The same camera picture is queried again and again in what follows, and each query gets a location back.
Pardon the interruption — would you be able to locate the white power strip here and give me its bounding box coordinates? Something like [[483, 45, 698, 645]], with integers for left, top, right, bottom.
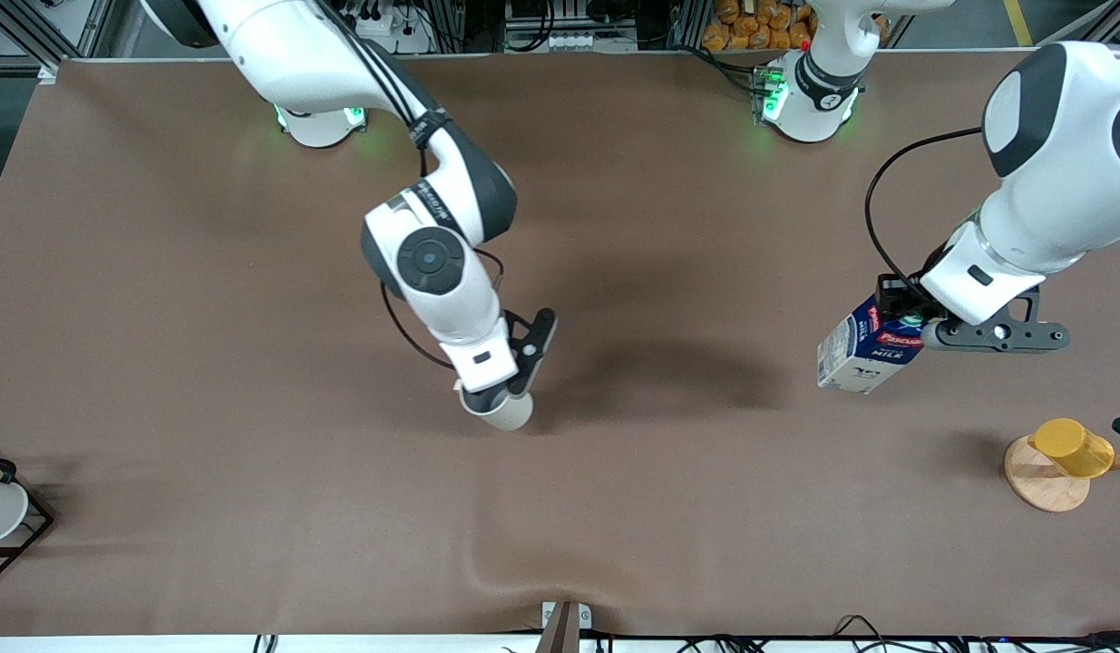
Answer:
[[342, 7, 433, 55]]

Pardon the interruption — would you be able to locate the round wooden mug stand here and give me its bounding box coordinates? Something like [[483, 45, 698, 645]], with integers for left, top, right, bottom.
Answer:
[[1004, 435, 1120, 513]]

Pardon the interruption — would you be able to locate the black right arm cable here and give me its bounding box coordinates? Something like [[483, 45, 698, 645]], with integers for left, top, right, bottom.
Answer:
[[319, 0, 508, 370]]

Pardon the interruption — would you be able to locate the cream mug with handle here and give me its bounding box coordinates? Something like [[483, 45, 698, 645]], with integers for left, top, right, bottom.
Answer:
[[457, 385, 534, 432]]

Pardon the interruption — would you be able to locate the black wire rack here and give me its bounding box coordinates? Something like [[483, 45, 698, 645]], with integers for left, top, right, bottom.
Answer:
[[0, 440, 54, 586]]

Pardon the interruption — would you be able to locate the white socket bar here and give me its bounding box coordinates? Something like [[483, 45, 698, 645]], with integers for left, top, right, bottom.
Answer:
[[541, 32, 617, 52]]

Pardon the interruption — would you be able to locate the metal table edge bracket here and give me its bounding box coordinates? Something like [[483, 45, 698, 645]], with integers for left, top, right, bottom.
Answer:
[[534, 600, 594, 653]]

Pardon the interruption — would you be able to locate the blue milk carton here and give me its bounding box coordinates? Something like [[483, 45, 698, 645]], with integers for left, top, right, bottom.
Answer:
[[816, 295, 929, 395]]

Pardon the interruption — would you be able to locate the pile of orange buns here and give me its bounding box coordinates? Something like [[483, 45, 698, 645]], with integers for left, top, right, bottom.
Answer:
[[702, 0, 816, 52]]

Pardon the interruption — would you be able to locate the aluminium frame post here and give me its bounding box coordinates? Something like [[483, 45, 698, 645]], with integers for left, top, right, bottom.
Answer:
[[1063, 0, 1120, 46], [0, 0, 116, 84]]

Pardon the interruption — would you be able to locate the yellow plastic cup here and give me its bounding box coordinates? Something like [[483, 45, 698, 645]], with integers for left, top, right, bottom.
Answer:
[[1028, 417, 1116, 480]]

